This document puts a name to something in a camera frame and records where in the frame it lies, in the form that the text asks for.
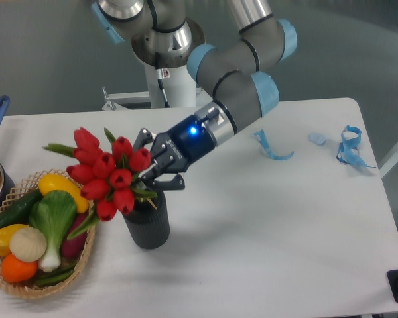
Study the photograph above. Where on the red tulip bouquet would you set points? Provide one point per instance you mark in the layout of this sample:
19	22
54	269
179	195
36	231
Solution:
109	179

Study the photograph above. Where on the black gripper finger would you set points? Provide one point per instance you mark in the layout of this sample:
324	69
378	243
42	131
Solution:
144	137
149	179

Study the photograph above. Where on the green bean pods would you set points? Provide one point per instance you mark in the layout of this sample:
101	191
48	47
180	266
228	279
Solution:
54	277

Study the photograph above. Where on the woven wicker basket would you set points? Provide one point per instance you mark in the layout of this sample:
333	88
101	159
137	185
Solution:
26	289

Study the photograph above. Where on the blue ribbon right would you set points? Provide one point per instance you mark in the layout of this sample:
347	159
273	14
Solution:
348	152

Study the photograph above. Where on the purple sweet potato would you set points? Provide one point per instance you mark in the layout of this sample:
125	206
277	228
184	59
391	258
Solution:
71	248

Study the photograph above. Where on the dark green cucumber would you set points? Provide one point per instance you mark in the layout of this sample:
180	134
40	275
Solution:
18	212

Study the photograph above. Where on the white garlic bulb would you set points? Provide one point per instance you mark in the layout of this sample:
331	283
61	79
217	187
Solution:
28	244

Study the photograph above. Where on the blue ribbon strip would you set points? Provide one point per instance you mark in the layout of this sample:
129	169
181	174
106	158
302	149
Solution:
261	138

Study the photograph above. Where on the yellow bell pepper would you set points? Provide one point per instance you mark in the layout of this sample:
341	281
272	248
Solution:
6	234

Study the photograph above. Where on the white metal mounting frame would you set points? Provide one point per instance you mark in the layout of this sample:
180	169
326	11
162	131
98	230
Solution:
140	100

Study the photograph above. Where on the orange fruit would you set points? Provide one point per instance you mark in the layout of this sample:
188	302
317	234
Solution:
14	270

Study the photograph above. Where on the green bok choy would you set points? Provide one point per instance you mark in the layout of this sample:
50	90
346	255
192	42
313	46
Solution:
53	216

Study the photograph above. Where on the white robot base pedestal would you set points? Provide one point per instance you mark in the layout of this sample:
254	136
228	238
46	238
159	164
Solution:
164	56

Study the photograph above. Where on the small light blue cap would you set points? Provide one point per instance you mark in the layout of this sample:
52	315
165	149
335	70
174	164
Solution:
317	138

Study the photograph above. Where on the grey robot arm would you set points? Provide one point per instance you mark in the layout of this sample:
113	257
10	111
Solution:
241	91

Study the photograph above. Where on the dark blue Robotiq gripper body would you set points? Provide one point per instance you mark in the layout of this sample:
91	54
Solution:
176	149

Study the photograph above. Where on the dark grey ribbed vase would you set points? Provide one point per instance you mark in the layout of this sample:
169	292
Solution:
148	222

